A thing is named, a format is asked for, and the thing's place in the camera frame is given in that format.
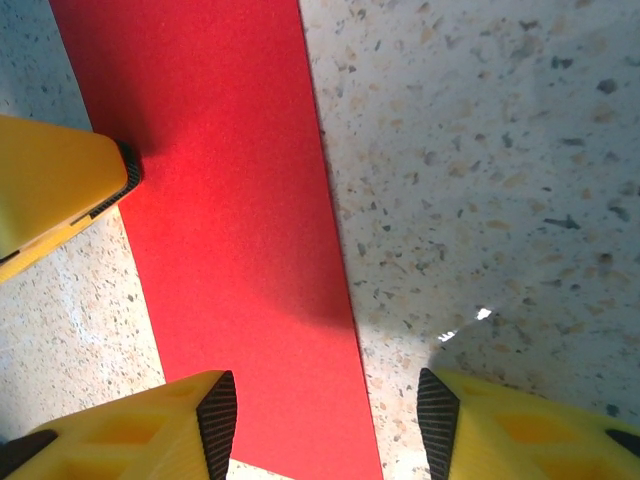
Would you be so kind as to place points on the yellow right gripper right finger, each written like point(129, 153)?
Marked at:
point(525, 440)

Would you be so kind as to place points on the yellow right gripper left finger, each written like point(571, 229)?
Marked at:
point(125, 440)

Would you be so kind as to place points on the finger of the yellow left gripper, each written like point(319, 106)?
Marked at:
point(30, 256)
point(50, 175)

